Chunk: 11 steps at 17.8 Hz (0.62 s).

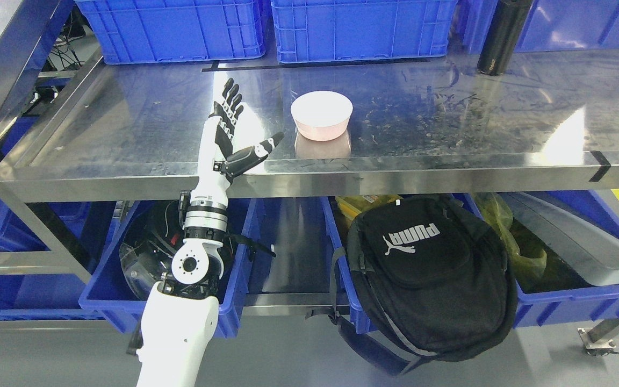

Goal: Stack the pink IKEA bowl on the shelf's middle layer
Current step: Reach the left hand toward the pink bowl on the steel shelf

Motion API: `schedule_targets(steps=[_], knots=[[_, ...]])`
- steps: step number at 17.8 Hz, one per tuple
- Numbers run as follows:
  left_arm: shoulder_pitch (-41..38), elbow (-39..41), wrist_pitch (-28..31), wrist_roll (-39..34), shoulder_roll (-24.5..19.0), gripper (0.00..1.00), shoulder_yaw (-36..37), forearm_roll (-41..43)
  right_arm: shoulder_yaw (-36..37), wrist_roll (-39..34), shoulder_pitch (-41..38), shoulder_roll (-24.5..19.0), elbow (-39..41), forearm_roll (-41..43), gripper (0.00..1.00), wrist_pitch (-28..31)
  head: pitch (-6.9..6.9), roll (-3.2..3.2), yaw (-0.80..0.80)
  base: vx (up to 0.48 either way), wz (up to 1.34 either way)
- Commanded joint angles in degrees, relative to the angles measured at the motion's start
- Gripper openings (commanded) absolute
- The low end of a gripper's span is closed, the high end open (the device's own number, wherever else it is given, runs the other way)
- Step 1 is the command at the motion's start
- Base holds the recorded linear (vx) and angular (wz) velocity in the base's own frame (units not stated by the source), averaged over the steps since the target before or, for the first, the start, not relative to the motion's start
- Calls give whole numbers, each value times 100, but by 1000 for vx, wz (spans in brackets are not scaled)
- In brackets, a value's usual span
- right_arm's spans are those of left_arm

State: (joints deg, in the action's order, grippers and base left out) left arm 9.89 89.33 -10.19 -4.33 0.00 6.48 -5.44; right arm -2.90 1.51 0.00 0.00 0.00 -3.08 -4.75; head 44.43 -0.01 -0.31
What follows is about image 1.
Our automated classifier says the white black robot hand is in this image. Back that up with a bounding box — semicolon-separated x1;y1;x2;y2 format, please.
192;78;284;198

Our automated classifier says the pink ikea bowl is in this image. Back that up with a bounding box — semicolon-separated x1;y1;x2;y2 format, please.
290;90;354;141

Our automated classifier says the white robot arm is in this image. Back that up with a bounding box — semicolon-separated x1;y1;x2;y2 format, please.
136;171;230;386

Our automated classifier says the blue crate top middle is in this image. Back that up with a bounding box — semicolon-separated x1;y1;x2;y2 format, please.
270;1;457;64

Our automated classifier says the blue crate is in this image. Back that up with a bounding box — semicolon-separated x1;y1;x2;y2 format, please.
76;1;272;65
270;1;457;64
454;1;619;54

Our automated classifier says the stainless steel shelf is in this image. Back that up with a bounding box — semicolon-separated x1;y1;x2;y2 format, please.
0;0;619;356

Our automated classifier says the blue crate top left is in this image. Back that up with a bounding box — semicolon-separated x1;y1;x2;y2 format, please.
76;1;272;65

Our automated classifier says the blue bin with helmet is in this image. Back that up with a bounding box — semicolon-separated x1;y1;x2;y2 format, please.
78;199;264;338

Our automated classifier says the black puma backpack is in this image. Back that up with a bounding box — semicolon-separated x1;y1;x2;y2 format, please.
307;194;517;376

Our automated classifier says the blue bin lower left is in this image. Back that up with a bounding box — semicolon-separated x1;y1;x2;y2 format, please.
0;200;113;321

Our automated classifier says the black thermos bottle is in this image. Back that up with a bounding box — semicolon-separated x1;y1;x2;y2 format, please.
477;1;533;76

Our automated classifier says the blue crate top right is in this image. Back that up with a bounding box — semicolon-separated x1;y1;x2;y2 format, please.
454;1;619;54

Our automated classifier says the grey plastic lid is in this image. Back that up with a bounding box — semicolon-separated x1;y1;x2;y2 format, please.
500;192;619;286

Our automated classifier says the blue bin under backpack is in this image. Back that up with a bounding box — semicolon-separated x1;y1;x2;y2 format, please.
335;190;619;334

